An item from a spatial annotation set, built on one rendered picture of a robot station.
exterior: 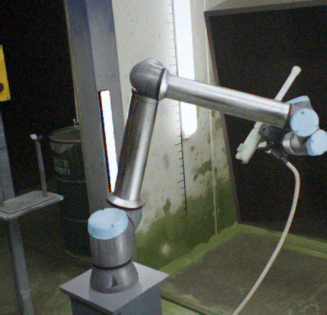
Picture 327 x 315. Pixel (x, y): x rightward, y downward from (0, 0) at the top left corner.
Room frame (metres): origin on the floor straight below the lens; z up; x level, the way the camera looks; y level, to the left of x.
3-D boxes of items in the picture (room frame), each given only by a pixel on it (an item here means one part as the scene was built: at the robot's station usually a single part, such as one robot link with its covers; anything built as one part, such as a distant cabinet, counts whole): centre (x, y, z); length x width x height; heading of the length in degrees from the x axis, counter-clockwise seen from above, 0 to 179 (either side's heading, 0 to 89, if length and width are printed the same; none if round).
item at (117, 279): (1.74, 0.23, 0.69); 0.19 x 0.19 x 0.10
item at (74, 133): (3.49, 0.53, 0.86); 0.54 x 0.54 x 0.01
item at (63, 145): (3.49, 0.52, 0.44); 0.59 x 0.58 x 0.89; 28
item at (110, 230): (1.74, 0.23, 0.83); 0.17 x 0.15 x 0.18; 169
